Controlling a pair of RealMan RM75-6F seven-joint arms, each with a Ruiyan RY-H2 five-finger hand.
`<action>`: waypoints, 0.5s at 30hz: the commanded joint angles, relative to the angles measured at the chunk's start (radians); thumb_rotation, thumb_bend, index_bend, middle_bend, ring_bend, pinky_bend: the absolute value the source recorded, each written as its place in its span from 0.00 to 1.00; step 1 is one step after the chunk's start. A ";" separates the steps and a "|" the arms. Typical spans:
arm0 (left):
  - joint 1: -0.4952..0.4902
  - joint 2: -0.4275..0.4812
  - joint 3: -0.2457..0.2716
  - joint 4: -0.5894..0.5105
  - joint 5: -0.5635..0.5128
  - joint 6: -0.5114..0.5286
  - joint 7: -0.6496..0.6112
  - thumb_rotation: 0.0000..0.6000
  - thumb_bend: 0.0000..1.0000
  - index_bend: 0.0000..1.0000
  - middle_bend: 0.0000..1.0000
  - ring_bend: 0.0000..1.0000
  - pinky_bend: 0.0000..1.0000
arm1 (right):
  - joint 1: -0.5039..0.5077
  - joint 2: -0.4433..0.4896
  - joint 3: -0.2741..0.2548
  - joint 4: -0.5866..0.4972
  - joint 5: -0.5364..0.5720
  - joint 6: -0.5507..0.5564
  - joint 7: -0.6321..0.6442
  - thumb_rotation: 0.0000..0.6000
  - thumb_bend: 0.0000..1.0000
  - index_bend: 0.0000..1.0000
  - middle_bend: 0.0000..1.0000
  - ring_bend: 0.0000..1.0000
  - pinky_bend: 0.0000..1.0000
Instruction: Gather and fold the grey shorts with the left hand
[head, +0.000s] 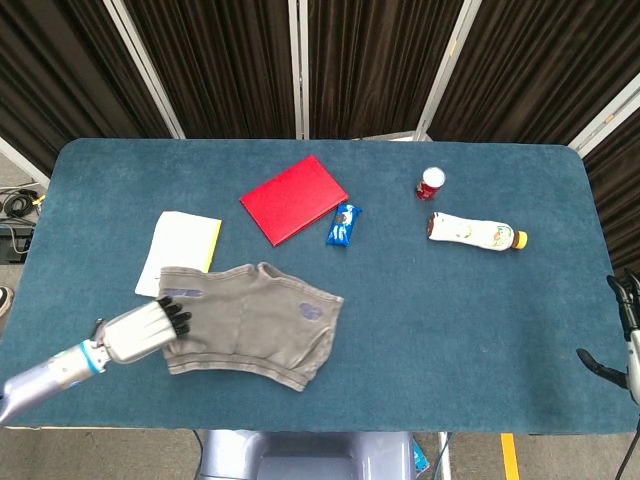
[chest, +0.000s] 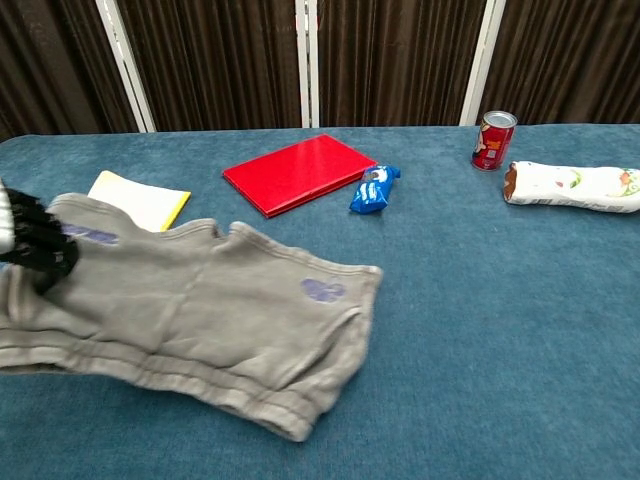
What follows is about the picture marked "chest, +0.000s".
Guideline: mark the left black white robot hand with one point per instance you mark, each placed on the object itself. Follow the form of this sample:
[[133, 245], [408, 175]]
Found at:
[[42, 240]]

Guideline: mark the grey shorts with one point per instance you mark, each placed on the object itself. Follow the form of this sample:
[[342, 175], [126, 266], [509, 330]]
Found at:
[[200, 310]]

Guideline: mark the white yellow notepad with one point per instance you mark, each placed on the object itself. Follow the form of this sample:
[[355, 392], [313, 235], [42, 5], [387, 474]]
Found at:
[[145, 202]]

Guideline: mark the brown folding screen panel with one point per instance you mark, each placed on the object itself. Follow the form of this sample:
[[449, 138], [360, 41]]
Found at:
[[395, 60], [570, 55], [215, 60], [55, 65]]

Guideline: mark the red notebook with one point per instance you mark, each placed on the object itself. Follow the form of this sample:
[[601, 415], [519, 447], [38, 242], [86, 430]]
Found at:
[[297, 172]]

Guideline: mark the blue cookie pack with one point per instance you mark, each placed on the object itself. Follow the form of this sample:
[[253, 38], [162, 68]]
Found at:
[[374, 190]]

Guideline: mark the red can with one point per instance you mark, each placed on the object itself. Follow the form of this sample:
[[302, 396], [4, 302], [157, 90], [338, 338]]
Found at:
[[492, 142]]

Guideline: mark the white labelled drink bottle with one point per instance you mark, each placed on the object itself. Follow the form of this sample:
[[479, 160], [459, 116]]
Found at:
[[570, 187]]

